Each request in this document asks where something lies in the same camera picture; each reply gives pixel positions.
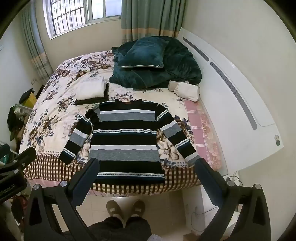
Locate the white nightstand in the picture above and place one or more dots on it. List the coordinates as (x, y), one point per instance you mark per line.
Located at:
(208, 208)

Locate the dark hanging clothes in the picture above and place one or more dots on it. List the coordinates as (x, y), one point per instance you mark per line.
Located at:
(13, 120)

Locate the dark green velvet quilt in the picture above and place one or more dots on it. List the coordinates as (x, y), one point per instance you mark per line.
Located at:
(180, 67)

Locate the folded white garment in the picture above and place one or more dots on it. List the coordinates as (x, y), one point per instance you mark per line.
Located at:
(90, 89)

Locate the pink floral towel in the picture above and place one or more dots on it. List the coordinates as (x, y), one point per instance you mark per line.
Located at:
(203, 129)

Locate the yellow box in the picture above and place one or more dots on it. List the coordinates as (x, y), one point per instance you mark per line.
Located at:
(31, 100)

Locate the dark red bag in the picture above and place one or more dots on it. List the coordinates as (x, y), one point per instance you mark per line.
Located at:
(19, 207)

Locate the person's dark pants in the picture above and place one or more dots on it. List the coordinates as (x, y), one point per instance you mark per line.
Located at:
(120, 229)

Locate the floral bed sheet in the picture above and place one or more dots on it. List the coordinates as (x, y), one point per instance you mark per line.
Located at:
(57, 104)

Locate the beige slipper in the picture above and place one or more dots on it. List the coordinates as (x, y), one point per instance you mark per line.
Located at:
(138, 208)
(114, 208)

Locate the rolled beige cloth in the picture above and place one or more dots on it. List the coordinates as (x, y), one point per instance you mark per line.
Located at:
(187, 91)
(173, 86)

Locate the folded dark garment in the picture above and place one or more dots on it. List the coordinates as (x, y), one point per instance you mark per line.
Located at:
(89, 102)

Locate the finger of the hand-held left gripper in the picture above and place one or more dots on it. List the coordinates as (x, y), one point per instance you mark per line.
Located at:
(23, 158)

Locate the dark green velvet pillow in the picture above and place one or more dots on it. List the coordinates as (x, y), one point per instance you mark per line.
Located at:
(141, 54)

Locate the barred window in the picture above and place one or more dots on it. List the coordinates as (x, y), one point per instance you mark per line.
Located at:
(78, 14)

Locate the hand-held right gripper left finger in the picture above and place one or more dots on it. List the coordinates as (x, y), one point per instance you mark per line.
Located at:
(90, 170)

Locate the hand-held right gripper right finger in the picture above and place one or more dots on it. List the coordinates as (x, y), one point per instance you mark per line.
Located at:
(205, 172)

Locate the white bed headboard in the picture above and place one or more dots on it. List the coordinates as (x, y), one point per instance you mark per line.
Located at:
(235, 97)

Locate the striped knit sweater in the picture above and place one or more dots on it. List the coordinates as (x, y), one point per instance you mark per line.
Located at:
(124, 139)

